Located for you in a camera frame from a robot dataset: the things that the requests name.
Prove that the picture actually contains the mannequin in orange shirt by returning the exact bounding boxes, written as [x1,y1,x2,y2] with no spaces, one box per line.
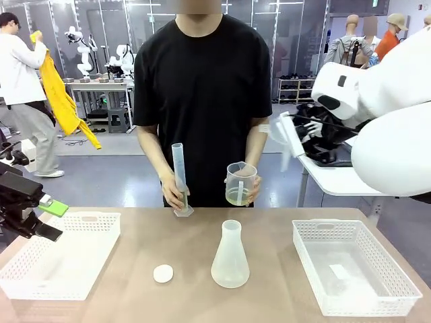
[374,13,409,62]

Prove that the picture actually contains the person's right hand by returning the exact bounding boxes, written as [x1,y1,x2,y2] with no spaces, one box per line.
[160,170,191,211]

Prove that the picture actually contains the yellow hooded garment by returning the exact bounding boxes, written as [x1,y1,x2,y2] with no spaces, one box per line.
[29,30,103,151]

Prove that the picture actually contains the person's left forearm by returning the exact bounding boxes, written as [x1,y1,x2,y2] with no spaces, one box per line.
[243,116,271,173]

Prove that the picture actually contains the white round flask cap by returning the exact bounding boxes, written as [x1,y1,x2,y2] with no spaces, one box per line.
[153,264,174,284]

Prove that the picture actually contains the person's black T-shirt torso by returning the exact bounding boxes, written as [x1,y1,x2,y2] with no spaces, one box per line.
[132,13,273,208]

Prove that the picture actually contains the white plastic sheet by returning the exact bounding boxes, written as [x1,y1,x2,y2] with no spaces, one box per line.
[274,112,306,172]

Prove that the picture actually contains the black camera mount with cable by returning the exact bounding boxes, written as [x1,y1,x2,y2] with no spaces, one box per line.
[0,142,30,166]

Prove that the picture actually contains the white perforated plastic basket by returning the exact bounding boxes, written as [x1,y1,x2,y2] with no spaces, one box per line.
[0,211,122,301]
[291,218,424,318]

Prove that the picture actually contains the white background work table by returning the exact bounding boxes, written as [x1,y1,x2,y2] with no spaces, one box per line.
[64,77,136,133]

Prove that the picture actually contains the clear plastic measuring beaker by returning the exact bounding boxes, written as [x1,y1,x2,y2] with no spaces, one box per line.
[224,161,259,207]

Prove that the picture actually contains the white side table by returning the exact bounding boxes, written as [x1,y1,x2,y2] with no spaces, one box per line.
[275,114,395,208]

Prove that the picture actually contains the background person grey trousers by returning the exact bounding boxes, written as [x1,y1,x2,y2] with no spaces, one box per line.
[0,12,65,178]

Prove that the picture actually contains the white box device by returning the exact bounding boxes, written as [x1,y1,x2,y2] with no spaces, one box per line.
[19,138,38,174]

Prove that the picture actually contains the wooden shoe rack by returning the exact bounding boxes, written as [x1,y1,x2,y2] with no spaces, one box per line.
[277,77,318,105]

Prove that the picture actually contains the clear plastic graduated cylinder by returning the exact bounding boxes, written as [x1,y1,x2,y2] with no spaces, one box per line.
[171,142,195,219]

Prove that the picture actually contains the grey plastic step stool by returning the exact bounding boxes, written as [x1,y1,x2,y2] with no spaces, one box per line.
[106,108,131,134]

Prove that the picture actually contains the mannequin in grey shirt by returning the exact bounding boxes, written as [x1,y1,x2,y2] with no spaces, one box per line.
[324,13,375,68]

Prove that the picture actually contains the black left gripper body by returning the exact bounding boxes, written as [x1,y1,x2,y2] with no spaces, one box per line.
[0,164,46,239]

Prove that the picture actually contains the person's right forearm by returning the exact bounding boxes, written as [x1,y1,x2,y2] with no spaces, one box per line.
[135,124,176,181]

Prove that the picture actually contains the translucent plastic Erlenmeyer flask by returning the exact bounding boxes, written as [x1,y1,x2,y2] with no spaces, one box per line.
[210,219,251,289]

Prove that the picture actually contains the person's left hand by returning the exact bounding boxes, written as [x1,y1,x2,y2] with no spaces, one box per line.
[224,166,263,208]

